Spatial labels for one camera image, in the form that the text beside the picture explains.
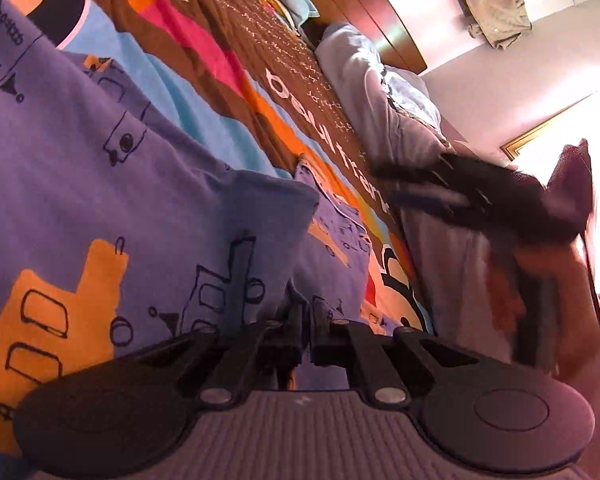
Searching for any person's right hand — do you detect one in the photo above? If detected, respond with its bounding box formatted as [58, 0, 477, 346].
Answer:
[491, 239, 600, 382]

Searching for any dark maroon cloth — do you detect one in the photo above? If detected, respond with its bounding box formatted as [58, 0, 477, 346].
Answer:
[547, 139, 596, 237]

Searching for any wooden headboard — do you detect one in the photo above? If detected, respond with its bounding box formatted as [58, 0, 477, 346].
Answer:
[285, 0, 429, 76]

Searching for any light grey quilt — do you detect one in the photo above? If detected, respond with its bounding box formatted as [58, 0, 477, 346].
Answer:
[314, 22, 531, 367]

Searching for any gold wooden frame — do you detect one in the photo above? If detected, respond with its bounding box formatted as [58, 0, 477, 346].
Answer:
[500, 119, 577, 162]

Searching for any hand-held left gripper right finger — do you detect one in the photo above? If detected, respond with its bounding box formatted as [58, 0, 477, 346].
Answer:
[310, 296, 481, 407]

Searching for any beige hanging garment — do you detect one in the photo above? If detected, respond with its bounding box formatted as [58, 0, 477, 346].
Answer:
[447, 0, 534, 52]

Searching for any colourful printed bedspread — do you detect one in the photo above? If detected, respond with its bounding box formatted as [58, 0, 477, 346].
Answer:
[0, 0, 437, 337]

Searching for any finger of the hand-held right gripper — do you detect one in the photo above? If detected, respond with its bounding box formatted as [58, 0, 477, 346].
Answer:
[394, 186, 482, 225]
[372, 156, 462, 188]

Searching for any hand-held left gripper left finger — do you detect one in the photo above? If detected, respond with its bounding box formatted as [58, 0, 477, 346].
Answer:
[130, 301, 309, 407]

